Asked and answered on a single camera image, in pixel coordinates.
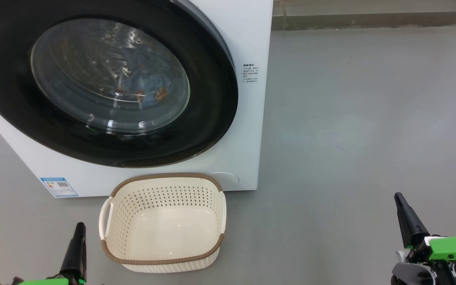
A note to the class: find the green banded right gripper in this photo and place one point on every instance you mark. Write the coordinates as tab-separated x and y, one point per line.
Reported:
453	247

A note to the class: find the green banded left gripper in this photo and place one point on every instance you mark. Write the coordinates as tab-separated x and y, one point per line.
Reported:
46	282

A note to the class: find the blue cartoon print garment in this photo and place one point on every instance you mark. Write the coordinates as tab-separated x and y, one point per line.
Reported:
149	79

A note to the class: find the round black glass washer door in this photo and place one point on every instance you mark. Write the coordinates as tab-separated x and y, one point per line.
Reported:
212	99

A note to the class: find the white front-load washing machine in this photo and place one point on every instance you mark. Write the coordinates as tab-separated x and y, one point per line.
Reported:
251	39

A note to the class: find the blue energy label sticker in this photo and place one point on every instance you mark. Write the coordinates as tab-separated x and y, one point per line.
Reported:
58	187

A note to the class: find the cream perforated laundry basket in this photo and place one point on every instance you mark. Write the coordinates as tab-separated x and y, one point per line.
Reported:
164	233

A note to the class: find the round white filter cover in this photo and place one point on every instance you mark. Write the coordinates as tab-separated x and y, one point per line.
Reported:
226	179

